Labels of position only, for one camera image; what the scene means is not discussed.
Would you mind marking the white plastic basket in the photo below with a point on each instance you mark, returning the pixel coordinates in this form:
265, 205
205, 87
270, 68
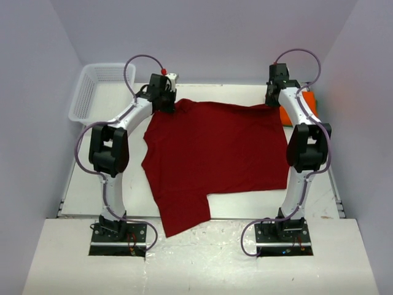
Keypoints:
101, 93

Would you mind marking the folded orange t shirt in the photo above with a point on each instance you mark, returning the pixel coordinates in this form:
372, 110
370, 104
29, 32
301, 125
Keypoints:
308, 98

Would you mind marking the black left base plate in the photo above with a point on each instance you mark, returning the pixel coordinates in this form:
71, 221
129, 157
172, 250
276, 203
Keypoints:
118, 238

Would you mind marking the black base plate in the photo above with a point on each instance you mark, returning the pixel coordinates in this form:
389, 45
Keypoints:
118, 238
288, 238

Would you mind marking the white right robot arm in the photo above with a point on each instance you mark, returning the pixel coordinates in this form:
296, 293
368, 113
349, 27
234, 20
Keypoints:
306, 151

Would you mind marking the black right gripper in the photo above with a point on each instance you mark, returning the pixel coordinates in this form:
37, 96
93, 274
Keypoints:
269, 101

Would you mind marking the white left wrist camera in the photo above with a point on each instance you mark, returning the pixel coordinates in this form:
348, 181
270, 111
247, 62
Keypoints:
171, 81

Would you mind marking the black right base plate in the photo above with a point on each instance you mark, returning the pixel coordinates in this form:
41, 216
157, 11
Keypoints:
288, 238

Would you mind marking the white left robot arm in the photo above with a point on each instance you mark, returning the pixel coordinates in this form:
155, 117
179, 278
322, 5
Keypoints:
109, 151

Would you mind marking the dark red t shirt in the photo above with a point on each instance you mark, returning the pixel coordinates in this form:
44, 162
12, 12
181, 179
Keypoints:
208, 148

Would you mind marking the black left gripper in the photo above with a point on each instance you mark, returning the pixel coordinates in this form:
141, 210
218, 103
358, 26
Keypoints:
171, 108

